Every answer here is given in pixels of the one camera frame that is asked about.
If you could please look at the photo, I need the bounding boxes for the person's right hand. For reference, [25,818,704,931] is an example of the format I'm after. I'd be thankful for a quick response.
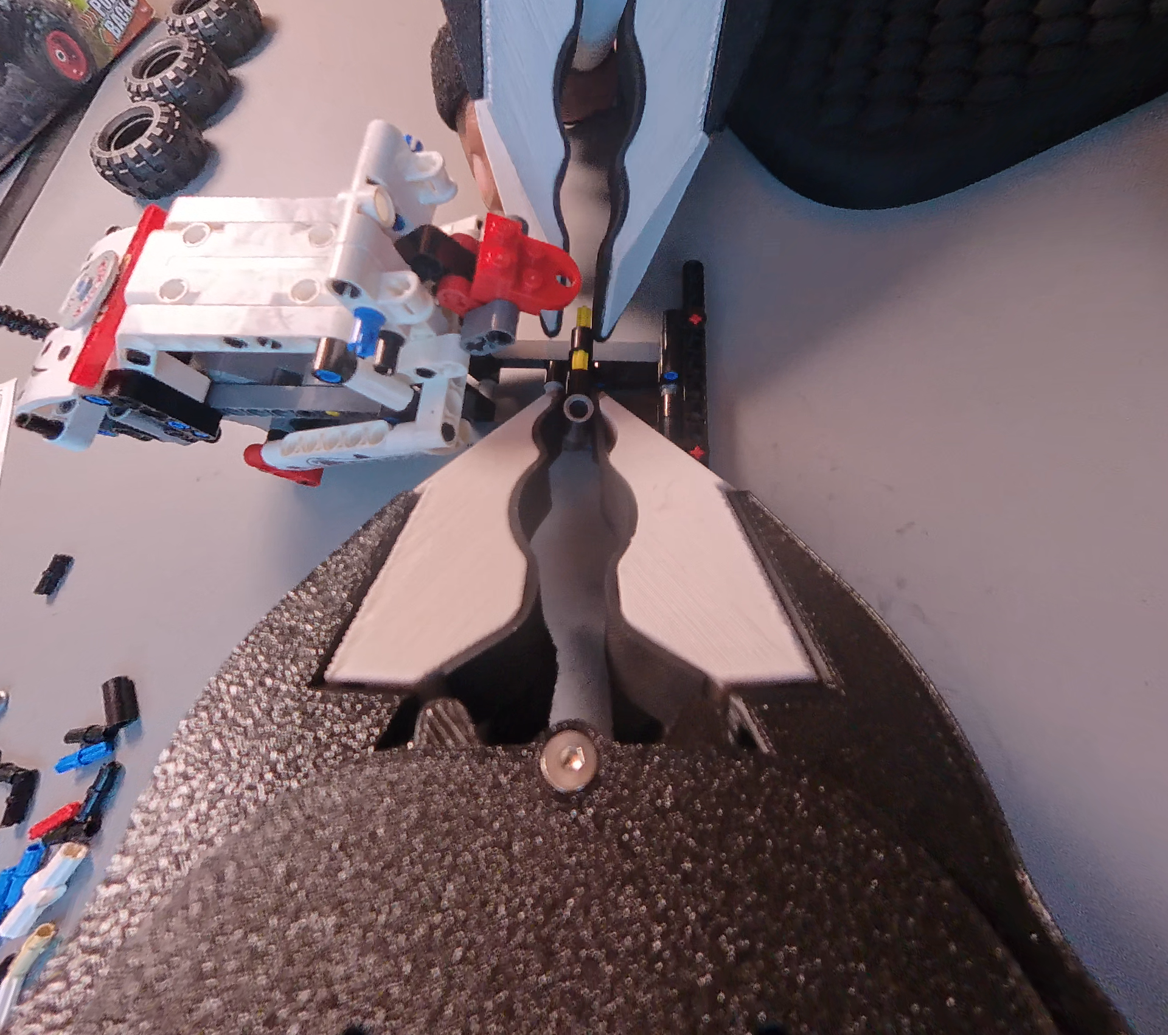
[459,97,509,212]

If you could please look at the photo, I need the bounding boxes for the pile of small brick pieces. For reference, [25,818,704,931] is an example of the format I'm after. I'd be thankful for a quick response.
[0,674,142,1009]

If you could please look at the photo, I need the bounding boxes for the black toy tyre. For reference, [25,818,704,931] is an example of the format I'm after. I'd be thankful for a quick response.
[89,99,211,201]
[125,33,234,125]
[167,0,266,67]

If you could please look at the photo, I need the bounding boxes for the person's right forearm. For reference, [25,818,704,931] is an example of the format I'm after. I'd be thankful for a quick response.
[730,0,1168,210]

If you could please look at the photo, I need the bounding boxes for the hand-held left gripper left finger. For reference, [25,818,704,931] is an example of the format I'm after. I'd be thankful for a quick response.
[324,392,560,742]

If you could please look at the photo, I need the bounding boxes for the toy truck set box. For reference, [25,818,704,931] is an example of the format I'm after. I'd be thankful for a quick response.
[0,0,156,173]

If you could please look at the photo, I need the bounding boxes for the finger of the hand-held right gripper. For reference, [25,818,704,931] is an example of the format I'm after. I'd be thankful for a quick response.
[471,0,585,337]
[593,0,733,344]

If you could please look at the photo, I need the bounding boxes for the white brick toy truck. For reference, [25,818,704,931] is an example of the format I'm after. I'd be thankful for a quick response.
[0,120,711,489]

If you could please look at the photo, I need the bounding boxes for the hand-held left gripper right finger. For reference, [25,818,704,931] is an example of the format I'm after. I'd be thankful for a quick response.
[596,392,819,742]

